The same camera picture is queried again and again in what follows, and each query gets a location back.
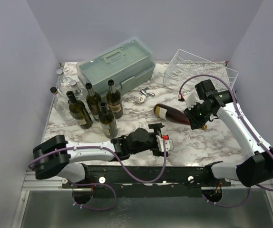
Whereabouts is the clear bottle white label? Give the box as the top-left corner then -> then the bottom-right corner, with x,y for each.
50,87 -> 75,124

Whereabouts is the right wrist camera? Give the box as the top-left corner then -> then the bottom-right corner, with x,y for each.
178,92 -> 201,109

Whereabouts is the chrome white bottle stopper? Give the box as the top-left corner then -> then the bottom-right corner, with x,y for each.
136,87 -> 155,104

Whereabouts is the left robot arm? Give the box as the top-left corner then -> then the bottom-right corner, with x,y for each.
29,123 -> 174,188

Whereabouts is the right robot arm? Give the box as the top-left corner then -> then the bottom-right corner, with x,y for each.
184,79 -> 273,187

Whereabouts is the dark green bottle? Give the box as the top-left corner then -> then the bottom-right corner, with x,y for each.
85,83 -> 101,121

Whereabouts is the green bottle silver foil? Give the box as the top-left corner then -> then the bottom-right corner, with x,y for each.
106,79 -> 124,119

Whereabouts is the red wine bottle gold foil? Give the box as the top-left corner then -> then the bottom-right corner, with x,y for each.
153,104 -> 208,131

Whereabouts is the green plastic toolbox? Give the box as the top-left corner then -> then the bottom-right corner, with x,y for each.
76,37 -> 156,100

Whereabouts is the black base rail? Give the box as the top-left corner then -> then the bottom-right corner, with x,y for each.
62,165 -> 231,203

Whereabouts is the green bottle black neck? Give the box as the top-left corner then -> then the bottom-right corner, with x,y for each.
66,91 -> 93,129

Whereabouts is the clear bottle silver cap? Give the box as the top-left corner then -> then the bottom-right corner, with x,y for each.
69,80 -> 84,100

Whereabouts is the white wire wine rack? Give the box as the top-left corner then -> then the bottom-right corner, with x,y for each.
163,49 -> 238,90

